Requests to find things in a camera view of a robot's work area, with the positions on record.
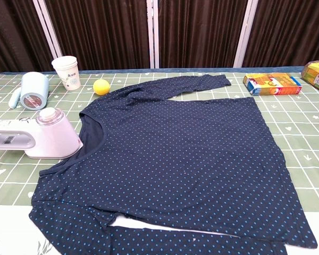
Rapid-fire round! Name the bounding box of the white handheld garment steamer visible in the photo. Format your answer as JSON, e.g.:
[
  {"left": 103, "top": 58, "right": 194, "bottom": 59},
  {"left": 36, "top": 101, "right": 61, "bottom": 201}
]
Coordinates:
[{"left": 0, "top": 107, "right": 84, "bottom": 160}]

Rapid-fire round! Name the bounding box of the dark blue polka dot shirt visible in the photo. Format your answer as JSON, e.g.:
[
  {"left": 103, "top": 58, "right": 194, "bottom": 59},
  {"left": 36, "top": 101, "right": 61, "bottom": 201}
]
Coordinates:
[{"left": 28, "top": 74, "right": 318, "bottom": 255}]

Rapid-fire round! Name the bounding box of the yellow ball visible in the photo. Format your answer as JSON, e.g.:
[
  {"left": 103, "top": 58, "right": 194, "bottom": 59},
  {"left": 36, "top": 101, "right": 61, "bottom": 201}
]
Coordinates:
[{"left": 93, "top": 79, "right": 111, "bottom": 96}]

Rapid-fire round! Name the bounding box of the dark brown screen panel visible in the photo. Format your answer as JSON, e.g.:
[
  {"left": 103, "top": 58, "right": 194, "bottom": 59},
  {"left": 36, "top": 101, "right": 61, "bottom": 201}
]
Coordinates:
[
  {"left": 0, "top": 0, "right": 54, "bottom": 77},
  {"left": 158, "top": 0, "right": 248, "bottom": 69},
  {"left": 242, "top": 0, "right": 319, "bottom": 67},
  {"left": 44, "top": 0, "right": 151, "bottom": 71}
]

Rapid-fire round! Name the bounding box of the white paper cup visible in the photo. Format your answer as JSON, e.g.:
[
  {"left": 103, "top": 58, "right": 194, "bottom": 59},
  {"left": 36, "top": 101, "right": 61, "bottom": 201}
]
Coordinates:
[{"left": 51, "top": 55, "right": 81, "bottom": 91}]

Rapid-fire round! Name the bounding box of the orange snack box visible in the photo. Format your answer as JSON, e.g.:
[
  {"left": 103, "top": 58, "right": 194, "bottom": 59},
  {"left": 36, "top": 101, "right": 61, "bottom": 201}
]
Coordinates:
[{"left": 242, "top": 73, "right": 303, "bottom": 96}]

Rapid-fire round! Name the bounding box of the light blue mug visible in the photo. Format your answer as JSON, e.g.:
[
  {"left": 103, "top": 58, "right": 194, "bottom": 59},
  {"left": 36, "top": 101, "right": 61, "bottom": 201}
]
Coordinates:
[{"left": 8, "top": 71, "right": 49, "bottom": 110}]

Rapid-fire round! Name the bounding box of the green checked tablecloth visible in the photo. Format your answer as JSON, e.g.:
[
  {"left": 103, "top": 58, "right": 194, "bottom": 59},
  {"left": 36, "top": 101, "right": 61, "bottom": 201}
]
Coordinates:
[{"left": 0, "top": 69, "right": 319, "bottom": 255}]

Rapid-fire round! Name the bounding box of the yellow label tea bottle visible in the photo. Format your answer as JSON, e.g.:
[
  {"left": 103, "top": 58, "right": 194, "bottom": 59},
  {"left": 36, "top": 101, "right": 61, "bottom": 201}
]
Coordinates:
[{"left": 300, "top": 60, "right": 319, "bottom": 97}]

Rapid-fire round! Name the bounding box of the white screen frame post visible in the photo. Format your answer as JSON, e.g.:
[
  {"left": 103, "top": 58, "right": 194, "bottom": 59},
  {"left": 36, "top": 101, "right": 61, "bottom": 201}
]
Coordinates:
[
  {"left": 146, "top": 0, "right": 160, "bottom": 69},
  {"left": 233, "top": 0, "right": 259, "bottom": 69},
  {"left": 33, "top": 0, "right": 63, "bottom": 61}
]

